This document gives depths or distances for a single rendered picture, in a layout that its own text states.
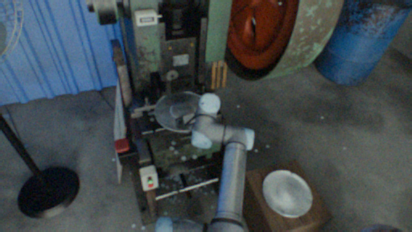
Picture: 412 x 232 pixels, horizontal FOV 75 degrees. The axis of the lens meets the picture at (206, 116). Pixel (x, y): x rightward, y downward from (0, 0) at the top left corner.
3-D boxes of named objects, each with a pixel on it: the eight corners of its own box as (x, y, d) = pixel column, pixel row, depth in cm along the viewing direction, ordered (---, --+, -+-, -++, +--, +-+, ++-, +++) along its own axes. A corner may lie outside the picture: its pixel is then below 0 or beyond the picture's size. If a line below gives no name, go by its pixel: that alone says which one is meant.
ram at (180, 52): (197, 92, 134) (200, 39, 112) (168, 97, 129) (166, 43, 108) (187, 72, 144) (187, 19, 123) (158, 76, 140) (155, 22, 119)
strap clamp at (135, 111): (162, 111, 148) (162, 97, 141) (131, 118, 143) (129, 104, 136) (159, 104, 152) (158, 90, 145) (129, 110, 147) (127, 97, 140)
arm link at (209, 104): (197, 109, 95) (202, 89, 98) (193, 119, 105) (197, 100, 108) (219, 114, 96) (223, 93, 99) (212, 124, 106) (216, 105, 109)
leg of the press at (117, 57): (160, 221, 177) (149, 132, 112) (142, 226, 174) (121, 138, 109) (133, 122, 235) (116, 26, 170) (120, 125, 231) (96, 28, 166)
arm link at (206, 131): (220, 147, 92) (225, 117, 96) (189, 141, 93) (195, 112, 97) (220, 151, 100) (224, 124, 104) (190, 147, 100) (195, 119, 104)
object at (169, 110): (162, 138, 126) (162, 137, 125) (148, 97, 144) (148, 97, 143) (219, 124, 135) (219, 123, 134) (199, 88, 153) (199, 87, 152)
